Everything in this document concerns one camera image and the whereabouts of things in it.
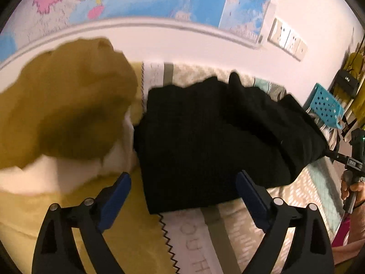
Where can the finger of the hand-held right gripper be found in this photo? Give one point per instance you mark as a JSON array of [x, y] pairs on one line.
[[338, 155]]

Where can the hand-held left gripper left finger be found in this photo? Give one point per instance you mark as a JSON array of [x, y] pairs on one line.
[[114, 202]]

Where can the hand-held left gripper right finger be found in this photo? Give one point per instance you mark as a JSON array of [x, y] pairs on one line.
[[252, 202]]

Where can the black garment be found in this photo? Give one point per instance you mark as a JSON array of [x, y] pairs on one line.
[[214, 142]]

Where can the person's right forearm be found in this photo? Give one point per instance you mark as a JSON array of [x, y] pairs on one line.
[[356, 234]]

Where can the person's right hand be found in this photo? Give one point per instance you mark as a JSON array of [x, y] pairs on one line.
[[358, 191]]

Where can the patterned bed sheet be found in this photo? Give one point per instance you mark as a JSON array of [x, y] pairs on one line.
[[137, 234]]

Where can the blue perforated hanging basket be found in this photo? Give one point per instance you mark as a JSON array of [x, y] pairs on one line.
[[325, 102]]

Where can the black bag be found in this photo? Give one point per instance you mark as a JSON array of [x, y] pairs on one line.
[[348, 82]]

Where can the pink cloth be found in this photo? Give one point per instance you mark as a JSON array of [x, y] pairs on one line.
[[340, 231]]

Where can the white garment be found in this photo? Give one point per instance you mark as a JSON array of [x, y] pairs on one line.
[[42, 177]]

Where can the yellow hanging clothing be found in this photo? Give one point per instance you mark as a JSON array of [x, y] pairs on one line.
[[358, 62]]

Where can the mustard garment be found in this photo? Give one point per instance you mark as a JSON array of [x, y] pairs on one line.
[[71, 105]]

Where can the white wall data socket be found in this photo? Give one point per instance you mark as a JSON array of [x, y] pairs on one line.
[[300, 50]]

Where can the white wall power socket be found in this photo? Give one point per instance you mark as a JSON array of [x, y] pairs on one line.
[[290, 41], [276, 32]]

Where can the colourful wall map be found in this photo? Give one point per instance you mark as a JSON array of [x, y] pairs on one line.
[[171, 0]]

